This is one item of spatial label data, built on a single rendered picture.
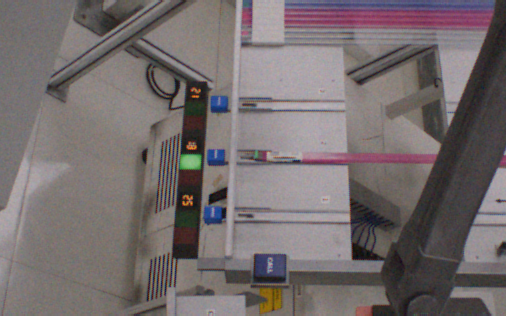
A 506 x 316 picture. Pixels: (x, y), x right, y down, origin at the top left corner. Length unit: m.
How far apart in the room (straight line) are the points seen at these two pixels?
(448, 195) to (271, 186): 0.53
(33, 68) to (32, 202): 0.71
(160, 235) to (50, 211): 0.28
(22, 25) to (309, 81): 0.51
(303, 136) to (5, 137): 0.50
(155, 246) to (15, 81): 0.81
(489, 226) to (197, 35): 1.51
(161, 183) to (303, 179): 0.77
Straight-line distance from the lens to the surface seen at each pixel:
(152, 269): 1.91
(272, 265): 1.18
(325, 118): 1.36
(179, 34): 2.52
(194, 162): 1.32
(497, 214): 1.32
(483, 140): 0.79
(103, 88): 2.19
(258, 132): 1.34
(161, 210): 1.96
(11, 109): 1.20
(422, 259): 0.83
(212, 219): 1.25
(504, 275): 1.27
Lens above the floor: 1.53
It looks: 37 degrees down
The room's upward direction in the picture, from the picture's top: 66 degrees clockwise
